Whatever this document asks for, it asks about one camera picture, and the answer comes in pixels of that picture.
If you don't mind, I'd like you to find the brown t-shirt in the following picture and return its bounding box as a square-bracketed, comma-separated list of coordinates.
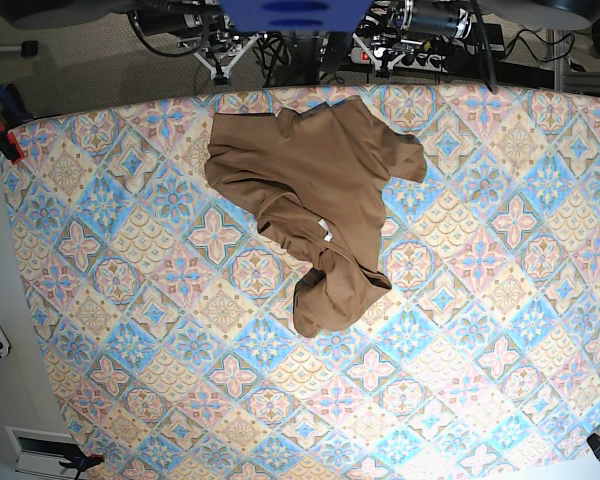
[204, 97, 427, 338]

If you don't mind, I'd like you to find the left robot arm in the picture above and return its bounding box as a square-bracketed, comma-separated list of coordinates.
[352, 0, 498, 93]

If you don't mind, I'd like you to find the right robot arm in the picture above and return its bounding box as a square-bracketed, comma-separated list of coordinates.
[127, 1, 264, 86]

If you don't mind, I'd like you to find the patterned tablecloth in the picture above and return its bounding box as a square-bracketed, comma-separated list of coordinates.
[1, 85, 600, 479]

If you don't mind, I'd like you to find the white power strip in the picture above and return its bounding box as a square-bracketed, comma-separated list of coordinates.
[349, 46, 448, 73]

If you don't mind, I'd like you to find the orange black clamp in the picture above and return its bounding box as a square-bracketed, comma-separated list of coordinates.
[59, 445, 105, 479]

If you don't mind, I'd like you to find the red black clamp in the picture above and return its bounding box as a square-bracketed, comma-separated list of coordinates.
[0, 121, 24, 164]

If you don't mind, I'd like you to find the white framed device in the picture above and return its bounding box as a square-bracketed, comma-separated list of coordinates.
[5, 426, 79, 479]

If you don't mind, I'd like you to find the black corner clamp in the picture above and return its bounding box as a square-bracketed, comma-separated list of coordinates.
[586, 433, 600, 462]

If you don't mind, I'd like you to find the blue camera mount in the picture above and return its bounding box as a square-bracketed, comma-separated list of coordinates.
[218, 0, 372, 32]

